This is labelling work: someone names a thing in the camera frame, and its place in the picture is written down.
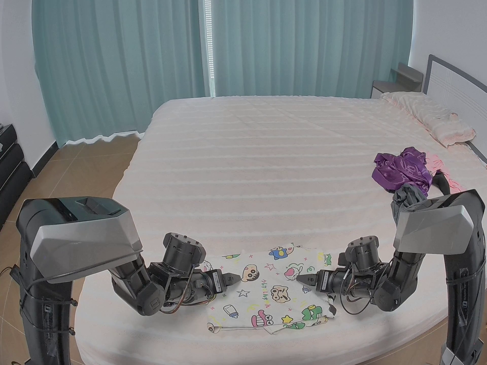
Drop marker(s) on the pink striped pillow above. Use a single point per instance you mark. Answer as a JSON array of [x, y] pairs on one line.
[[430, 120]]

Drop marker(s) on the bed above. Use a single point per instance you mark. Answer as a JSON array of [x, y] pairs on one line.
[[266, 165]]

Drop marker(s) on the purple satin garment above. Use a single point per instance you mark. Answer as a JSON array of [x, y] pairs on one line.
[[399, 169]]

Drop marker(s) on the dark grey garment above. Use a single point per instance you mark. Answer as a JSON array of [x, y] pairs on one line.
[[405, 198]]

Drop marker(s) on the black chest of drawers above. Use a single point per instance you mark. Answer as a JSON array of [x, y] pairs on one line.
[[13, 165]]

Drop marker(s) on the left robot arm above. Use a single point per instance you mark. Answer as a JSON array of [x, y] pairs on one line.
[[76, 241]]

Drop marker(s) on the black garment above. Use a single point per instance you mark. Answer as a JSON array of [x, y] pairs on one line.
[[441, 183]]

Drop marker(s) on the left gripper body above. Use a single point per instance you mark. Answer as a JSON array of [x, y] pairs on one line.
[[207, 283]]

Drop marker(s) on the white printed pyjama top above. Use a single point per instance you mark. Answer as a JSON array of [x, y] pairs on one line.
[[274, 291]]

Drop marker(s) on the grey bedside table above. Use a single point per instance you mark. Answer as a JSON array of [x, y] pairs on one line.
[[395, 80]]

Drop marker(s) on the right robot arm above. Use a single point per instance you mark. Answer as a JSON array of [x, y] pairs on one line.
[[437, 226]]

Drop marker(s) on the blue-green curtain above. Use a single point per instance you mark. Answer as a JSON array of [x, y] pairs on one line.
[[114, 51], [304, 32]]

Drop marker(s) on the pink garment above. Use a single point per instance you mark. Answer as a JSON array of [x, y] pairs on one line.
[[441, 165]]

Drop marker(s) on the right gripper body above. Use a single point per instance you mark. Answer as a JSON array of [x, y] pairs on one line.
[[333, 281]]

